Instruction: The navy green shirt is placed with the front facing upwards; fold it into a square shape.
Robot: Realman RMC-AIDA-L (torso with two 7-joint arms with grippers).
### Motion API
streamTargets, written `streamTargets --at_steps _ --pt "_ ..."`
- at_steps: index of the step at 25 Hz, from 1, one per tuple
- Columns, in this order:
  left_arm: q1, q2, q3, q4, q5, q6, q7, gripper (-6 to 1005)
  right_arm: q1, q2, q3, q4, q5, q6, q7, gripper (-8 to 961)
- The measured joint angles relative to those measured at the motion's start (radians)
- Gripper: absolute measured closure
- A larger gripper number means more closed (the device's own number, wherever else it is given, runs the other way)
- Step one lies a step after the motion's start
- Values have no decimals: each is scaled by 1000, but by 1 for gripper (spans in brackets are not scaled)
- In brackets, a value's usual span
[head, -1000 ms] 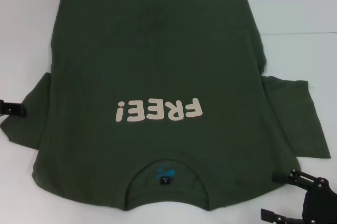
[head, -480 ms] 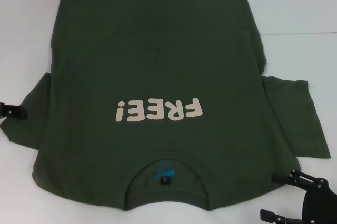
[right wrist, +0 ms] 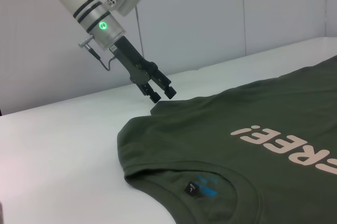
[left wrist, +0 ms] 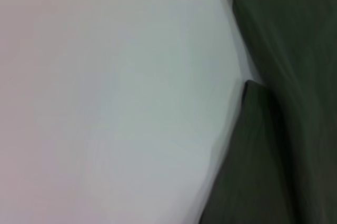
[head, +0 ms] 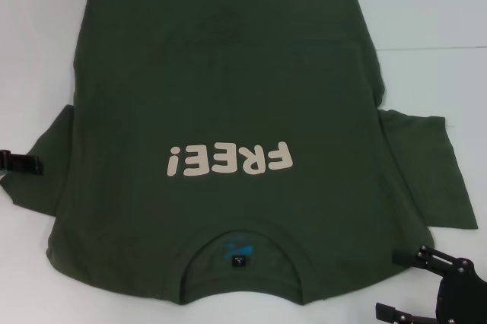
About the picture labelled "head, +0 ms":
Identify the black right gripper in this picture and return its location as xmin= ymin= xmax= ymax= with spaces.
xmin=374 ymin=246 xmax=487 ymax=324

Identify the dark green FREE t-shirt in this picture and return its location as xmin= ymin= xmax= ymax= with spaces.
xmin=0 ymin=0 xmax=479 ymax=308

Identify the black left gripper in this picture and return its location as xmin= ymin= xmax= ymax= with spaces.
xmin=0 ymin=151 xmax=45 ymax=176

